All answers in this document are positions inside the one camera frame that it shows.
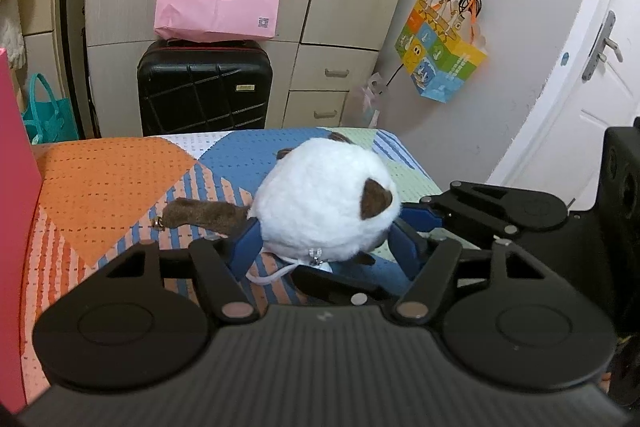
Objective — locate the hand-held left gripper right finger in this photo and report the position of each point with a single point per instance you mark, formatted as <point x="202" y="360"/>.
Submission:
<point x="402" y="252"/>

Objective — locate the black hard-shell suitcase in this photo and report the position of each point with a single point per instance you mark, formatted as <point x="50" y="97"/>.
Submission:
<point x="200" y="92"/>

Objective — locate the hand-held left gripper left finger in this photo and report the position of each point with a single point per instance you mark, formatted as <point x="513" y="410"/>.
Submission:
<point x="247" y="247"/>

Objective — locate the colourful paper gift bag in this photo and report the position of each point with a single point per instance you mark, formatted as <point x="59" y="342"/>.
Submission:
<point x="440" y="57"/>

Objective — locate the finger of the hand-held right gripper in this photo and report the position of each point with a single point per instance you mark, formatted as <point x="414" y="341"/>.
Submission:
<point x="340" y="287"/>
<point x="422" y="214"/>

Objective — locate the white plush cat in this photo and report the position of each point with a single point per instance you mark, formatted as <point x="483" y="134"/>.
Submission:
<point x="320" y="197"/>

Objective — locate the pink cardboard box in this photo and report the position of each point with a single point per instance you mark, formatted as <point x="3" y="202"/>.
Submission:
<point x="15" y="207"/>

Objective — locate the translucent plastic bag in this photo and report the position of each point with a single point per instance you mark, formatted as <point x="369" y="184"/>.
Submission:
<point x="374" y="99"/>

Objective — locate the teal tote bag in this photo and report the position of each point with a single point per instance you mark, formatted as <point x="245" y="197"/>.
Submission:
<point x="50" y="117"/>

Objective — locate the white door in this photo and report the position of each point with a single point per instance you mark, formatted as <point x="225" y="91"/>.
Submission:
<point x="565" y="117"/>

